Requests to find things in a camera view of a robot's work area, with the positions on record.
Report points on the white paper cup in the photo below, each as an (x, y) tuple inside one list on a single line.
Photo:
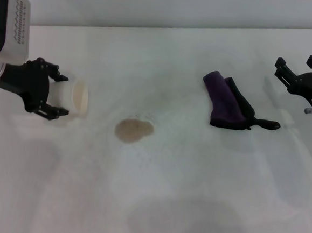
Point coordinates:
[(79, 97)]

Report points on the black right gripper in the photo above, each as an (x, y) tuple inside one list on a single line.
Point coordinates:
[(309, 85)]

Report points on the brown water stain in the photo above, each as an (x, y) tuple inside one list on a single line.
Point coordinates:
[(133, 131)]

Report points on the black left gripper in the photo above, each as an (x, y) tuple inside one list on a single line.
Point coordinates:
[(26, 84)]

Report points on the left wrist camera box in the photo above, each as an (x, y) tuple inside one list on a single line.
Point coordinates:
[(15, 30)]

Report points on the purple rag with black edge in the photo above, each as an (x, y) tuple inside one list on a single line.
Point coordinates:
[(224, 100)]

